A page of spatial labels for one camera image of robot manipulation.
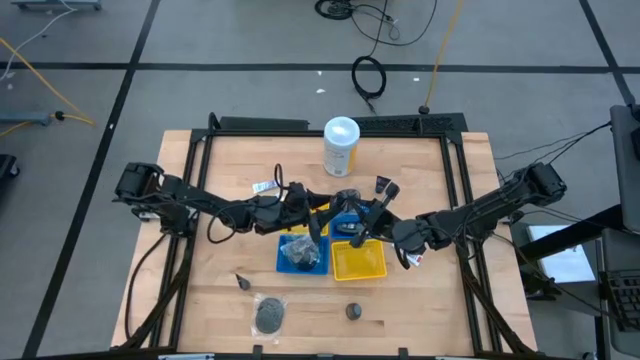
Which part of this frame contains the blue plastic basket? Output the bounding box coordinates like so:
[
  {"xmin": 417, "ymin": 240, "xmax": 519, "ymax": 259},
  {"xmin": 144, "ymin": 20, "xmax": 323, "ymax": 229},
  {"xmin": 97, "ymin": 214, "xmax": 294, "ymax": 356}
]
[
  {"xmin": 275, "ymin": 234, "xmax": 332, "ymax": 277},
  {"xmin": 329, "ymin": 211, "xmax": 374, "ymax": 240}
]

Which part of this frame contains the white floor cable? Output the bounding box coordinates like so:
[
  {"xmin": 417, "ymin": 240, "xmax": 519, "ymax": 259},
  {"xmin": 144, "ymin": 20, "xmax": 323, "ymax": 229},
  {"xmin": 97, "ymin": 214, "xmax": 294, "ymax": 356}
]
[{"xmin": 0, "ymin": 0, "xmax": 81, "ymax": 84}]

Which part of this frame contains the black looped floor cable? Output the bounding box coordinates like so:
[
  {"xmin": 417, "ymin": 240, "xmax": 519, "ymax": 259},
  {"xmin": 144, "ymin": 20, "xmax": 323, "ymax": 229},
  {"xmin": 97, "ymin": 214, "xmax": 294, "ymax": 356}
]
[{"xmin": 349, "ymin": 0, "xmax": 401, "ymax": 115}]

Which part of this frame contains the black perforated mount plate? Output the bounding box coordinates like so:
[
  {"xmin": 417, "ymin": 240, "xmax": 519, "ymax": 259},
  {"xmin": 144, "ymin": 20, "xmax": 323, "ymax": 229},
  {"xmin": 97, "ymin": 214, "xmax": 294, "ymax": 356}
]
[{"xmin": 357, "ymin": 112, "xmax": 469, "ymax": 135}]

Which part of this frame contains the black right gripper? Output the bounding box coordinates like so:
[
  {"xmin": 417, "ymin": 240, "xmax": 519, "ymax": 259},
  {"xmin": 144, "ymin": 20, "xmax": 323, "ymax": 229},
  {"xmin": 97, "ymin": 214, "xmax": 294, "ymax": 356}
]
[{"xmin": 348, "ymin": 181, "xmax": 402, "ymax": 249}]

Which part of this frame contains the grey laptop computer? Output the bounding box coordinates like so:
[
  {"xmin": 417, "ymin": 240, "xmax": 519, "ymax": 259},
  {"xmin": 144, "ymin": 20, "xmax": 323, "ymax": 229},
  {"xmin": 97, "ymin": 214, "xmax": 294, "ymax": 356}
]
[{"xmin": 597, "ymin": 227, "xmax": 640, "ymax": 359}]

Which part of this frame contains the yellow plastic basket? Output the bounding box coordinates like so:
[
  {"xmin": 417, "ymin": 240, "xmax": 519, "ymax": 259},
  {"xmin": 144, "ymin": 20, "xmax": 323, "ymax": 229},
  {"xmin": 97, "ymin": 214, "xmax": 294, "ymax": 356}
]
[
  {"xmin": 329, "ymin": 238, "xmax": 389, "ymax": 283},
  {"xmin": 278, "ymin": 201, "xmax": 331, "ymax": 237}
]

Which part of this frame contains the black coiled floor cable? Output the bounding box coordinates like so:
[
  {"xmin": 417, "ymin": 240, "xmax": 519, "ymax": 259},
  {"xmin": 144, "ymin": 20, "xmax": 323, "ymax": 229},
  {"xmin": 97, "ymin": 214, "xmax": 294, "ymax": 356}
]
[{"xmin": 313, "ymin": 0, "xmax": 439, "ymax": 47}]

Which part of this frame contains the black round pad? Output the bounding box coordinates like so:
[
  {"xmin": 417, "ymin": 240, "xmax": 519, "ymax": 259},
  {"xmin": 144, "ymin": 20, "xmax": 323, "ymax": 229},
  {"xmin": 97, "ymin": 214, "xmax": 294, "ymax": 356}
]
[
  {"xmin": 333, "ymin": 188, "xmax": 362, "ymax": 207},
  {"xmin": 251, "ymin": 292, "xmax": 289, "ymax": 341}
]

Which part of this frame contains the yellow floor cable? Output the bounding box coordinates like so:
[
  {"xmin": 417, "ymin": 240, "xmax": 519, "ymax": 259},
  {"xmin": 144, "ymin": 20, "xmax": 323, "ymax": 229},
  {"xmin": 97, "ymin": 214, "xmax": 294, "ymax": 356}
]
[
  {"xmin": 0, "ymin": 37, "xmax": 97, "ymax": 139},
  {"xmin": 418, "ymin": 0, "xmax": 466, "ymax": 116}
]

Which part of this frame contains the bagged black cable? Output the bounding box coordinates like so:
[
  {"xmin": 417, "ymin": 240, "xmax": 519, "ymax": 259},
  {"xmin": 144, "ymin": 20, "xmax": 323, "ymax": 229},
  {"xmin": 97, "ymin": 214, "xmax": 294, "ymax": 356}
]
[{"xmin": 280, "ymin": 234, "xmax": 322, "ymax": 274}]

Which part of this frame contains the black metal bar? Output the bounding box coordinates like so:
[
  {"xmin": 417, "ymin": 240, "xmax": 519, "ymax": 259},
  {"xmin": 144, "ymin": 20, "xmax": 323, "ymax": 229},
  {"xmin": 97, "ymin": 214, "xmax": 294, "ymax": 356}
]
[{"xmin": 517, "ymin": 203, "xmax": 626, "ymax": 261}]

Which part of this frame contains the black caster wheel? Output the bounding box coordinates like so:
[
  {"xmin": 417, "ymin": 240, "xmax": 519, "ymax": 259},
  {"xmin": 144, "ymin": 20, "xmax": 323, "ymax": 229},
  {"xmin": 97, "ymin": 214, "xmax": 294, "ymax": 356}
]
[{"xmin": 0, "ymin": 153, "xmax": 21, "ymax": 180}]

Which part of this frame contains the black metal table frame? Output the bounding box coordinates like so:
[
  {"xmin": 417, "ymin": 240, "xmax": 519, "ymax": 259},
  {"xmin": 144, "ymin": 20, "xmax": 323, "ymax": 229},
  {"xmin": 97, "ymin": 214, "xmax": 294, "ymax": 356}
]
[{"xmin": 149, "ymin": 127, "xmax": 539, "ymax": 360}]

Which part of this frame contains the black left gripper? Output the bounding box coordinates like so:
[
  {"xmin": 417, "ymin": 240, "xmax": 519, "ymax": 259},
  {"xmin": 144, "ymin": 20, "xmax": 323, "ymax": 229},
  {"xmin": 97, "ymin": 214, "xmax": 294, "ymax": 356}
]
[{"xmin": 284, "ymin": 181, "xmax": 349, "ymax": 248}]

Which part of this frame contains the grey metal base bar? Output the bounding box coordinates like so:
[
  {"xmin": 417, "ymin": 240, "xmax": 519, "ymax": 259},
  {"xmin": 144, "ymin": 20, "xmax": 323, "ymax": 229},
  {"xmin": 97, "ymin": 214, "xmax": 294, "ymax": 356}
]
[
  {"xmin": 0, "ymin": 112, "xmax": 52, "ymax": 126},
  {"xmin": 10, "ymin": 0, "xmax": 103, "ymax": 11}
]

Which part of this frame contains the white flat sheet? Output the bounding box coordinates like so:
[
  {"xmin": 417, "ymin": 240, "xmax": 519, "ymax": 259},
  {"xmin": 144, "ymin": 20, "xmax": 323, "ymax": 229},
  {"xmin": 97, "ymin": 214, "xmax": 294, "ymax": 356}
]
[{"xmin": 527, "ymin": 224, "xmax": 599, "ymax": 285}]

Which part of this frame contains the grey cart panel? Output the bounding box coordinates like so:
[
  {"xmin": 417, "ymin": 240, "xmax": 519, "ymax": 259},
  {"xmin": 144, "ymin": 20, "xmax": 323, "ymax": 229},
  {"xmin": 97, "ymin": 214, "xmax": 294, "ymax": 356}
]
[{"xmin": 608, "ymin": 103, "xmax": 640, "ymax": 236}]

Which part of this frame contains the white wipes canister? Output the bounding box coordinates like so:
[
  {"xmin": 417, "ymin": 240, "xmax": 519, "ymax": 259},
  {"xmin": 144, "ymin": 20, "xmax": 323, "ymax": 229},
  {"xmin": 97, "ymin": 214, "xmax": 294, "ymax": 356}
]
[{"xmin": 323, "ymin": 115, "xmax": 362, "ymax": 178}]

